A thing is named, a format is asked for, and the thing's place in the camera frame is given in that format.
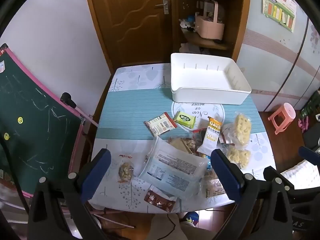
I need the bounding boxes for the pale sliding wardrobe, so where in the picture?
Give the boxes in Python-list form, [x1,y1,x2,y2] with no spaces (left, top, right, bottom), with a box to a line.
[236,0,320,112]

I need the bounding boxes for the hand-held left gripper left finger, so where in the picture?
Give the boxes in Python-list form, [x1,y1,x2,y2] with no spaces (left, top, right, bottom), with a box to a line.
[27,148,112,240]

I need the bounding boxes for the dark red snack packet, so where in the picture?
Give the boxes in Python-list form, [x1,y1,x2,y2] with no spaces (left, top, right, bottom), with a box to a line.
[144,186,177,213]

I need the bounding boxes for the beige snack packet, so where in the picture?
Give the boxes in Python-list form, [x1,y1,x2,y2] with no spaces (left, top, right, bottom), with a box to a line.
[201,170,229,198]

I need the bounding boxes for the wooden corner shelf unit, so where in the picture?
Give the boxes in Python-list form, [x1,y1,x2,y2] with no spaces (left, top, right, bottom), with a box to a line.
[172,0,252,63]

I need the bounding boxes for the black clamp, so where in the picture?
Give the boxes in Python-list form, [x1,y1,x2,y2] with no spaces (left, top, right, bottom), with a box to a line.
[60,92,77,108]

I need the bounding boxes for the blue shoe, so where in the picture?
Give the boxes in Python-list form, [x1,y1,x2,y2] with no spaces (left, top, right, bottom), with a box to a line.
[179,211,199,224]

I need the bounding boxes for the brown wafer packet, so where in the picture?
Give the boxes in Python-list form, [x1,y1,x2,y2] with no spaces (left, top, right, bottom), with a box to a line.
[168,137,198,155]

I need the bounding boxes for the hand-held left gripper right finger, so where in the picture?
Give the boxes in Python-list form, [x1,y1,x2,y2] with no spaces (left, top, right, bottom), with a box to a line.
[211,149,293,240]

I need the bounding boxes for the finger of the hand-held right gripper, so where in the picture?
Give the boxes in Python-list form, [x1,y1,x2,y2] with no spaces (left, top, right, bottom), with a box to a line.
[263,166,304,198]
[298,146,320,167]

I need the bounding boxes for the white quilted bedding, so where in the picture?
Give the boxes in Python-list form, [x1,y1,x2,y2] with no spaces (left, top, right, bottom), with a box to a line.
[280,159,320,190]

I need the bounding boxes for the green chalkboard pink frame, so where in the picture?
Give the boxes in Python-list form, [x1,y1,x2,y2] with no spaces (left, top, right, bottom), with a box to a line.
[0,43,99,198]

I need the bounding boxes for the clear nut cluster packet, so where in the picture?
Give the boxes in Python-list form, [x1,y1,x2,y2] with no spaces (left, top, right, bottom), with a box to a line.
[117,154,135,184]

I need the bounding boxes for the dark red-edged snack packet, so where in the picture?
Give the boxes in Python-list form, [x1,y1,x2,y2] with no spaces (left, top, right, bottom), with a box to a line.
[192,129,208,153]

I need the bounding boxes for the pink handled basket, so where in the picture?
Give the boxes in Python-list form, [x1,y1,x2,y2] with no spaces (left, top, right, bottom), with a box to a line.
[194,0,225,40]

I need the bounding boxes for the pink plastic stool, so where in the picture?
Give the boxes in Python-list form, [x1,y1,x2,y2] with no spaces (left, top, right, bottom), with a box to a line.
[268,103,297,135]

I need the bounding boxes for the green box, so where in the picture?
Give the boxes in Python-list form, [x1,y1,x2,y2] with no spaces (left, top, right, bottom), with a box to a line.
[300,90,320,118]

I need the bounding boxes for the white plastic bin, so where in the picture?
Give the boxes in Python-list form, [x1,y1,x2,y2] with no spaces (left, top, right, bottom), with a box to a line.
[170,52,252,105]

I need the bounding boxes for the pink toy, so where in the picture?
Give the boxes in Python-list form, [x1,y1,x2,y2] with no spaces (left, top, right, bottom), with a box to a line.
[297,117,310,133]

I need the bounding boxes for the metal door handle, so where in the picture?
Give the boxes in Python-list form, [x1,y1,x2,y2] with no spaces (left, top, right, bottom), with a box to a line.
[155,0,168,15]

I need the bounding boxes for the white plush toy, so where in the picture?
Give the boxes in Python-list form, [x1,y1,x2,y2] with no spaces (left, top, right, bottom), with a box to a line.
[179,19,195,32]

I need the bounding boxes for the yellow puffed cracker packet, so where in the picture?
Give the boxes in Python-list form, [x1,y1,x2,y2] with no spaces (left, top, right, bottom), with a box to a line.
[224,146,251,169]
[229,112,252,145]

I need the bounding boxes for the red-edged cracker packet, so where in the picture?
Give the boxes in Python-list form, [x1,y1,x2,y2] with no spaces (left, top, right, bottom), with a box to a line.
[144,112,177,137]

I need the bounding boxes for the large clear blue-label packet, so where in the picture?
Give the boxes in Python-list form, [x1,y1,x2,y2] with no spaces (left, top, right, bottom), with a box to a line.
[138,136,209,200]

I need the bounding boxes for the orange white oat bar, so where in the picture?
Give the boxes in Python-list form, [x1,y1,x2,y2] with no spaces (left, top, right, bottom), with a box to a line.
[196,116,224,157]

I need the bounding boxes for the black bulky object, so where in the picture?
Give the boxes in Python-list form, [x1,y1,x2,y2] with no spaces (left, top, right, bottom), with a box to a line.
[302,124,320,148]

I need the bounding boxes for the wooden door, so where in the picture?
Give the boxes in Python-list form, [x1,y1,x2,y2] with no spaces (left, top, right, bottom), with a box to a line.
[84,0,175,68]

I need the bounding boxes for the green snack packet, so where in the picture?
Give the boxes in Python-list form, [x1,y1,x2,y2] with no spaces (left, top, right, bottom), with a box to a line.
[173,111,196,127]

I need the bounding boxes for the person's leg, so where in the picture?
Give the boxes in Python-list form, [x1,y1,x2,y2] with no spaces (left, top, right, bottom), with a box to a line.
[150,214,218,240]

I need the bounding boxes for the folded pale cloth stack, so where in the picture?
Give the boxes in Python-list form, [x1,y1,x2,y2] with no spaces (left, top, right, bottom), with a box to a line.
[179,42,200,54]

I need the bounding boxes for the wall poster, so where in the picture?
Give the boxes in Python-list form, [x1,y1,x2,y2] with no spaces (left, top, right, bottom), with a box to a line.
[261,0,297,33]

